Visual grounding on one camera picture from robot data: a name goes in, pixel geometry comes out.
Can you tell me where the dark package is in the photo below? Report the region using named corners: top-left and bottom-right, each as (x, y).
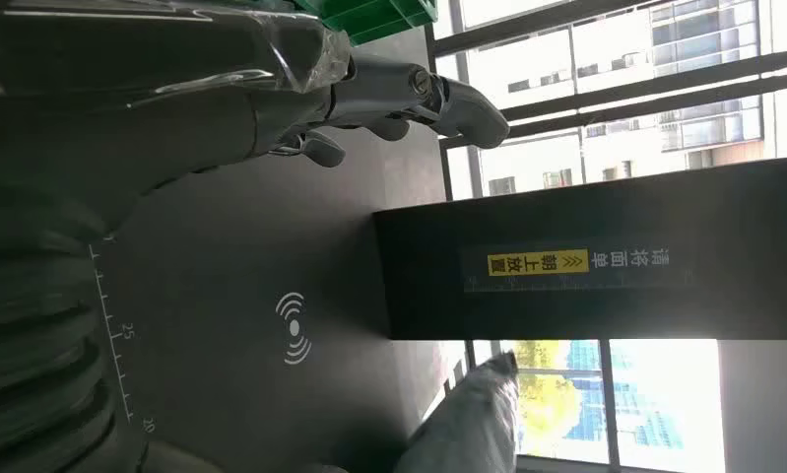
top-left (0, 0), bottom-right (354, 96)

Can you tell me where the black weighing device with column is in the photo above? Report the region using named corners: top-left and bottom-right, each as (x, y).
top-left (89, 29), bottom-right (787, 473)

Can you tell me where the green plastic basket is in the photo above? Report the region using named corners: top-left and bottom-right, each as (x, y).
top-left (295, 0), bottom-right (440, 47)

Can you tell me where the yellow and black column label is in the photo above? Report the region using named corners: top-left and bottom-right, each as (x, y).
top-left (461, 246), bottom-right (675, 293)

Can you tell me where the light grey plastic bag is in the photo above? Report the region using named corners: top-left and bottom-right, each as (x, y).
top-left (392, 351), bottom-right (521, 473)

